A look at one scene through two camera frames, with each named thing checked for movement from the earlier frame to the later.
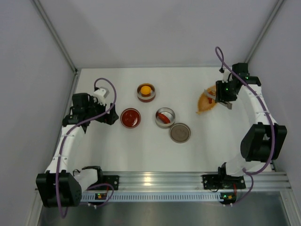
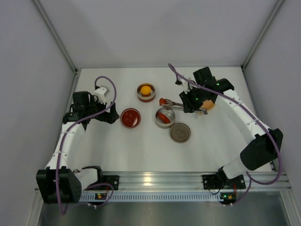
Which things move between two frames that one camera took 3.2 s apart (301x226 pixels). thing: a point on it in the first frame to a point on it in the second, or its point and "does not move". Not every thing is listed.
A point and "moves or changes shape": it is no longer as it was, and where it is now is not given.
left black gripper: (107, 115) does not move
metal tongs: (227, 104) moves or changes shape
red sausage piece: (163, 118) does not move
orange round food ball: (146, 90) does not move
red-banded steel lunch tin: (144, 98) does not move
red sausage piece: (212, 93) moves or changes shape
